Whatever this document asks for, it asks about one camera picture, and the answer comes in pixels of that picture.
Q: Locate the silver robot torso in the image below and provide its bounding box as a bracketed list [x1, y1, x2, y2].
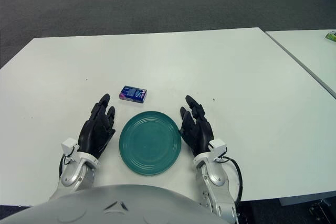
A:
[0, 184, 229, 224]

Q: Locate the blue gum box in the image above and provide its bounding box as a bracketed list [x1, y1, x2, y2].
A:
[118, 86, 148, 105]

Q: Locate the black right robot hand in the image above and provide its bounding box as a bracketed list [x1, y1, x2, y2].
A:
[179, 94, 215, 157]

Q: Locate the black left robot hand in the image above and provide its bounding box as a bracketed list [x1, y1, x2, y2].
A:
[78, 93, 117, 159]

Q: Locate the white adjacent table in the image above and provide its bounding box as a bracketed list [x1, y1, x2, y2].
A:
[265, 29, 336, 98]

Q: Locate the teal round plate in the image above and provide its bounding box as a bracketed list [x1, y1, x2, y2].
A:
[119, 111, 182, 177]

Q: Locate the black table base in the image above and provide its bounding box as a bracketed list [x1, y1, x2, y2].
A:
[308, 198, 336, 222]

